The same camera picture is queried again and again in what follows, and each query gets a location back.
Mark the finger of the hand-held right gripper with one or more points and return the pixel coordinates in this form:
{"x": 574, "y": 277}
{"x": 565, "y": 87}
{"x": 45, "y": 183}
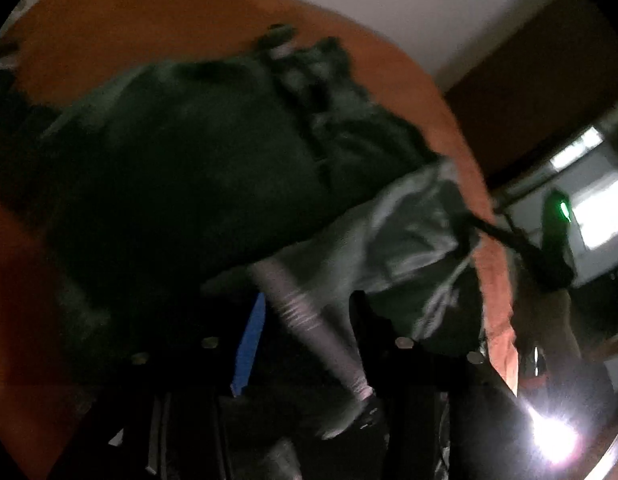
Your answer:
{"x": 504, "y": 237}

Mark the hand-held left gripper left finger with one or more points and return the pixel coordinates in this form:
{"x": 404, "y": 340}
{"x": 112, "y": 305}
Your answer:
{"x": 249, "y": 350}

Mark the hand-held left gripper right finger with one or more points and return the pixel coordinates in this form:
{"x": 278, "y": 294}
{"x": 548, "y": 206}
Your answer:
{"x": 374, "y": 355}

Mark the green fleece jacket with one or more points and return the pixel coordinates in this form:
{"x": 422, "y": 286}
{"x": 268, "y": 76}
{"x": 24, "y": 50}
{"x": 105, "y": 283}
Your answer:
{"x": 189, "y": 160}

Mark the brown wooden door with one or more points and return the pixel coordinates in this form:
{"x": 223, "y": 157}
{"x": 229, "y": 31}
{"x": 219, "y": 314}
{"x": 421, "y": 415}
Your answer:
{"x": 539, "y": 70}

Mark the orange blanket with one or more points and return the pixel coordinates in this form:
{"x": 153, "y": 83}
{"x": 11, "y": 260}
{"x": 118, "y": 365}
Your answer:
{"x": 139, "y": 20}

